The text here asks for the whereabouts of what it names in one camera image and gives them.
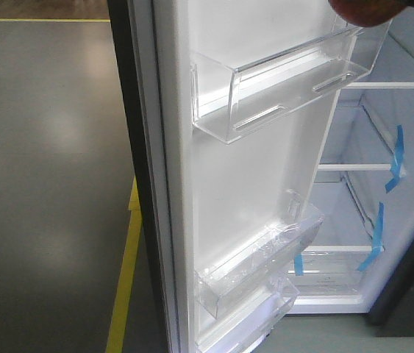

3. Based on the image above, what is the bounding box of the red yellow apple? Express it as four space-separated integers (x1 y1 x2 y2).
329 0 409 27

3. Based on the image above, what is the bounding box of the fridge door with shelves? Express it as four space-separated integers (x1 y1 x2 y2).
106 0 393 353

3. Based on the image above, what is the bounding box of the white fridge interior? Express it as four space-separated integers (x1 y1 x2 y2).
288 23 414 315

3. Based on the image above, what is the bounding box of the blue tape strip middle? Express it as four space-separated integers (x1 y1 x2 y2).
385 125 404 193

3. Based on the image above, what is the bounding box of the blue tape strip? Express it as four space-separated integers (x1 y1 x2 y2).
385 125 404 193
357 202 385 272
293 253 304 277

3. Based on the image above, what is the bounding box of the clear upper door bin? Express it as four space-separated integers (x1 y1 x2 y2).
191 23 390 144

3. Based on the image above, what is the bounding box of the clear door bin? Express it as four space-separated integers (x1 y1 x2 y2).
191 23 390 144
195 190 324 319
195 275 300 353

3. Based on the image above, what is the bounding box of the blue tape strip lower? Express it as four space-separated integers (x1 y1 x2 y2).
357 202 385 272

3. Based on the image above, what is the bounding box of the blue tape strip left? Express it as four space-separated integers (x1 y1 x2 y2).
293 253 304 277

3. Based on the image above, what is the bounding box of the clear middle door bin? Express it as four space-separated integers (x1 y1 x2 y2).
195 190 324 319

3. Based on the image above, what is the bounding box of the clear lower door bin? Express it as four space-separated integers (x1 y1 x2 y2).
195 275 300 353

